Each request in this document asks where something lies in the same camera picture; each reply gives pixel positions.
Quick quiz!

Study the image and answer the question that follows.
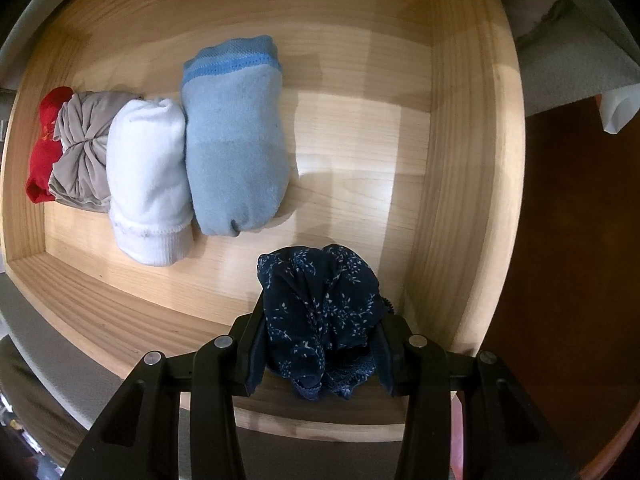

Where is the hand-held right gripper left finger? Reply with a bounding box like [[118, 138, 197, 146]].
[[60, 292, 271, 480]]

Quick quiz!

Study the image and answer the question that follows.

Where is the wooden drawer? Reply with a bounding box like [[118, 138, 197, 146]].
[[0, 0, 528, 480]]

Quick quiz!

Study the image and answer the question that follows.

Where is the white underwear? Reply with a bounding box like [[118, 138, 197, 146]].
[[106, 98, 195, 267]]

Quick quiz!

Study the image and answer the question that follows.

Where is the dark blue floral underwear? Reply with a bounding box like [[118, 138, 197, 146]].
[[256, 244, 396, 402]]

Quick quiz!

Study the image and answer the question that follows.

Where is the grey underwear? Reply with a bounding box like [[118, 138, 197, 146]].
[[49, 91, 146, 213]]

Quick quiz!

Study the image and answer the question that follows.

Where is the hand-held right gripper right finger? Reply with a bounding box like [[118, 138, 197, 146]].
[[372, 312, 583, 480]]

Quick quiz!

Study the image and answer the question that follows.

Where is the red rolled underwear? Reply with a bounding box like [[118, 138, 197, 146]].
[[26, 86, 75, 205]]

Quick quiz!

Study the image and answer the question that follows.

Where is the light blue rolled underwear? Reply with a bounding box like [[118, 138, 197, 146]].
[[181, 35, 291, 237]]

